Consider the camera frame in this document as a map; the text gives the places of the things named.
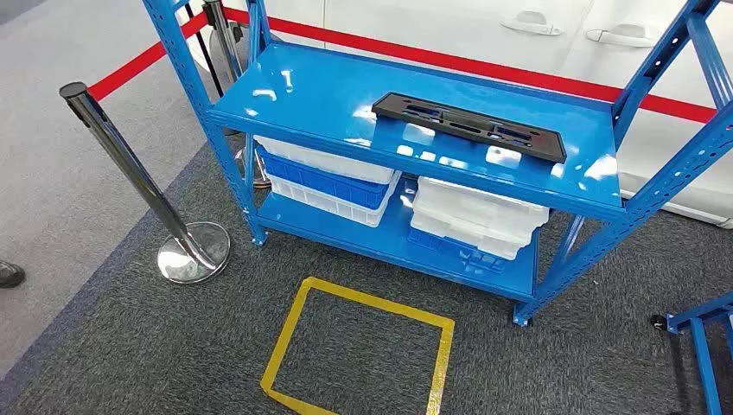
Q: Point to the red barrier belt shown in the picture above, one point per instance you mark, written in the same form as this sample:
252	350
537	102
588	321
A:
458	62
143	60

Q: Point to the black plastic slotted part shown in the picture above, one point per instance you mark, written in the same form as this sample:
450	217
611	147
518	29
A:
389	110

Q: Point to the thin black pole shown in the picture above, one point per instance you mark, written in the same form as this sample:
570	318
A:
200	43

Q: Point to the chrome stanchion post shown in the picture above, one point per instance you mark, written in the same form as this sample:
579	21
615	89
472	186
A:
220	34
131	166

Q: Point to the blue metal shelf rack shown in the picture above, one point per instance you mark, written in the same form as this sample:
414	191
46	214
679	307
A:
320	91

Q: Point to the small blue metal rack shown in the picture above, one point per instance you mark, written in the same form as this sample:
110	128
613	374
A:
701	355

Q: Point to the white car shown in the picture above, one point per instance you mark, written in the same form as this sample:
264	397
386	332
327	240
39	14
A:
429	23

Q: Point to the blue plastic crate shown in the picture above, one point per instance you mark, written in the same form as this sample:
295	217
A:
320	180
435	243

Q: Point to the yellow floor tape square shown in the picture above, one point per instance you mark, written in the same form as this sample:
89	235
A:
378	304

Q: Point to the person's foot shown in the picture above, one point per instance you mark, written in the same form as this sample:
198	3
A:
10	275

